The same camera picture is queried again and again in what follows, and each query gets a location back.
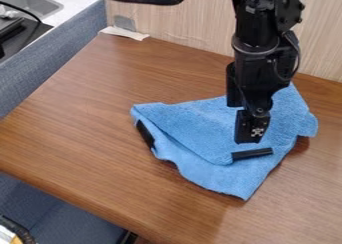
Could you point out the toy stove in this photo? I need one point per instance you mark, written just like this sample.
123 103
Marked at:
20 38

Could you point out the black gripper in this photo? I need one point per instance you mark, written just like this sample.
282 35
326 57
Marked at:
260 78

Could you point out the blue cloth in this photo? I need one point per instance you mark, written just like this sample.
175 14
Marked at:
209 134

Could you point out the toy sink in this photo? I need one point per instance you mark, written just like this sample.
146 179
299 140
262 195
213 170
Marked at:
31 1

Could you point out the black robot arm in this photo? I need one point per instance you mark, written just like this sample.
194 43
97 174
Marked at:
260 18

